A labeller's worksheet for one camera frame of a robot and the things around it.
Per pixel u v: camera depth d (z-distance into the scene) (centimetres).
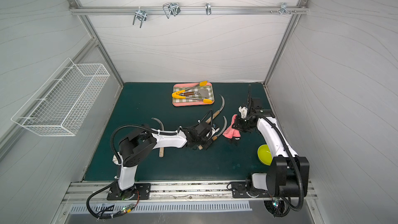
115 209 70
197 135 72
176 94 111
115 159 80
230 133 80
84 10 79
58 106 67
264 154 83
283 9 76
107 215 67
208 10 78
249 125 69
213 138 84
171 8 77
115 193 72
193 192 74
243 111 78
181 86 118
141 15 79
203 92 114
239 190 73
